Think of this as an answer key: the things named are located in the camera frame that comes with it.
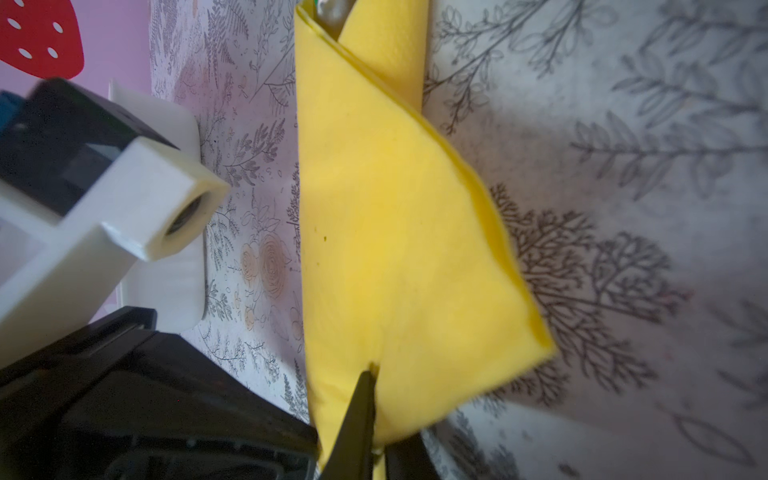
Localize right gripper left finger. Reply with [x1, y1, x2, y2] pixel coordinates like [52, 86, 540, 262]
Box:
[320, 370, 376, 480]

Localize yellow paper napkin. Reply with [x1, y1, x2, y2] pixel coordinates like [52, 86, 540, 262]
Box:
[294, 1, 556, 479]

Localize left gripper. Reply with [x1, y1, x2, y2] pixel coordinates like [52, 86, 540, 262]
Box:
[1, 307, 317, 479]

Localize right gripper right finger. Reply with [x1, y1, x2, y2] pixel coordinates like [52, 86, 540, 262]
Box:
[384, 433, 441, 480]

